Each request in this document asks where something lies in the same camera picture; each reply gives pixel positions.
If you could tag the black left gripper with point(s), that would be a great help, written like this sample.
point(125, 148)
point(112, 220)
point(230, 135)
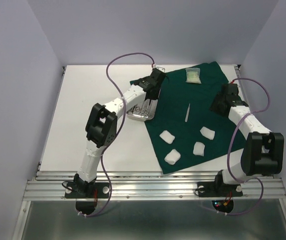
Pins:
point(156, 96)

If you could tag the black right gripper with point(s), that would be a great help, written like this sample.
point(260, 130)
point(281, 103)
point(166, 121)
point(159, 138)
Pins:
point(214, 106)

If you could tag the stainless steel instrument tray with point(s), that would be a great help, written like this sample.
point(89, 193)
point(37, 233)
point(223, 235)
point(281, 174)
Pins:
point(143, 104)

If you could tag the steel hemostat forceps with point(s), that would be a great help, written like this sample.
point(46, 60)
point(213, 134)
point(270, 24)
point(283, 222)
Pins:
point(147, 112)

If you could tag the steel surgical scissors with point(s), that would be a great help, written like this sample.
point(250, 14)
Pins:
point(135, 109)

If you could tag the clear bag of cotton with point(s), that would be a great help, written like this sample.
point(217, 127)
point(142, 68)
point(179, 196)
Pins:
point(193, 75)

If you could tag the white gauze pad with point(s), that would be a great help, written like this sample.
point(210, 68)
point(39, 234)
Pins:
point(198, 149)
point(207, 133)
point(167, 137)
point(172, 157)

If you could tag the steel scalpel handle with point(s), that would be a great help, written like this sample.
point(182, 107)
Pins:
point(187, 114)

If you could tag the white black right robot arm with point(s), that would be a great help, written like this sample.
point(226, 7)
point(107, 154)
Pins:
point(263, 150)

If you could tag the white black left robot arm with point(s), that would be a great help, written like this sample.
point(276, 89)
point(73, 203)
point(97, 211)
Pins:
point(101, 127)

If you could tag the dark green surgical drape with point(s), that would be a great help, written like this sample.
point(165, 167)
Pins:
point(147, 148)

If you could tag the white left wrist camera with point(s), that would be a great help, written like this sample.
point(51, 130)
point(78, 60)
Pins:
point(154, 66)

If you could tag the right side aluminium rail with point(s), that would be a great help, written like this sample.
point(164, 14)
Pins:
point(254, 95)

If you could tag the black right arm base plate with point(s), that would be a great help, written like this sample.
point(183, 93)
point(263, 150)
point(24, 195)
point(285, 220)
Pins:
point(209, 189)

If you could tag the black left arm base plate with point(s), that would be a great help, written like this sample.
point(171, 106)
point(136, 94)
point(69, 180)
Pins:
point(98, 190)

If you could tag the aluminium extrusion rail frame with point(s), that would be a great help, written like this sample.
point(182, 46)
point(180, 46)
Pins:
point(134, 186)

